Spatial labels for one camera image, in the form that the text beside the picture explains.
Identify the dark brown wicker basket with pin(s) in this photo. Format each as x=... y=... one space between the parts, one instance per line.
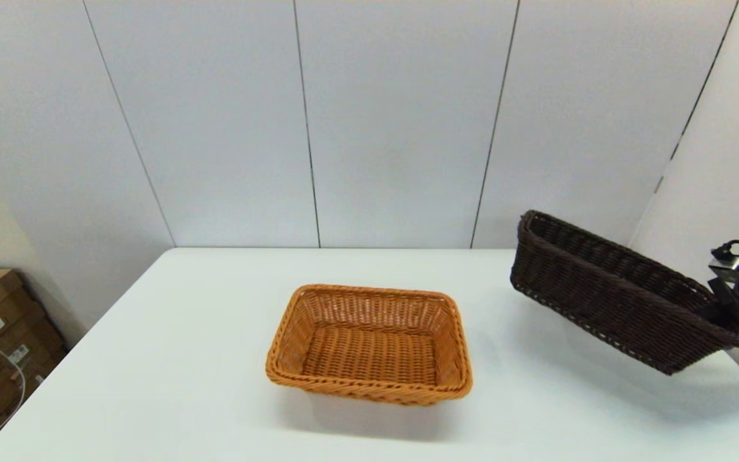
x=600 y=301

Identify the orange wicker basket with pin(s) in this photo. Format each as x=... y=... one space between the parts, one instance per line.
x=369 y=378

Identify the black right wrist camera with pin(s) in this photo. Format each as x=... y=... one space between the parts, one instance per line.
x=735 y=269

